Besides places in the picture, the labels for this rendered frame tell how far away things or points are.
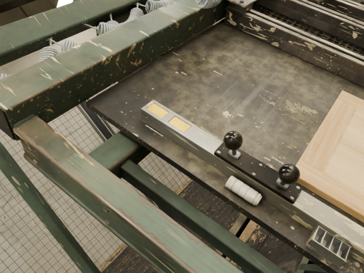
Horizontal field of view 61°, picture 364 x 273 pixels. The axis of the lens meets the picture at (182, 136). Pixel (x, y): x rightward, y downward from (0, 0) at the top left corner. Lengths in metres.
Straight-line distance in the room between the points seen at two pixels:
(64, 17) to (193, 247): 1.09
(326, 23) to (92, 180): 1.16
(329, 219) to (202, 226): 0.26
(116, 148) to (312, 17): 1.03
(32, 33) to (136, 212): 0.91
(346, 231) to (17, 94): 0.74
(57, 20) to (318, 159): 1.08
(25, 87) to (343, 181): 0.76
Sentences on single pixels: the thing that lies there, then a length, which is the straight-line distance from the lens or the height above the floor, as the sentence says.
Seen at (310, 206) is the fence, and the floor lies 1.31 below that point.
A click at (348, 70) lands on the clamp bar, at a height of 1.38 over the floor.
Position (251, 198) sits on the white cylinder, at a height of 1.39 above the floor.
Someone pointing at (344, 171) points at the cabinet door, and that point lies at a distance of 0.85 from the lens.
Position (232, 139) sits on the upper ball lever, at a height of 1.53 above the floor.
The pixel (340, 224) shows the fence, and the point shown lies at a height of 1.26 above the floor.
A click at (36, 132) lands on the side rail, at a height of 1.77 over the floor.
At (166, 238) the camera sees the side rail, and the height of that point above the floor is 1.47.
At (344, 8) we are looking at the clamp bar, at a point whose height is 1.51.
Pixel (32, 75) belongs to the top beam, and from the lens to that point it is 0.81.
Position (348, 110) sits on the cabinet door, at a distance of 1.04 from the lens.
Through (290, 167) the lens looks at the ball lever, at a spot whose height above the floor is 1.44.
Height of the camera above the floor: 1.68
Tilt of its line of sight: 9 degrees down
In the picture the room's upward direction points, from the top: 36 degrees counter-clockwise
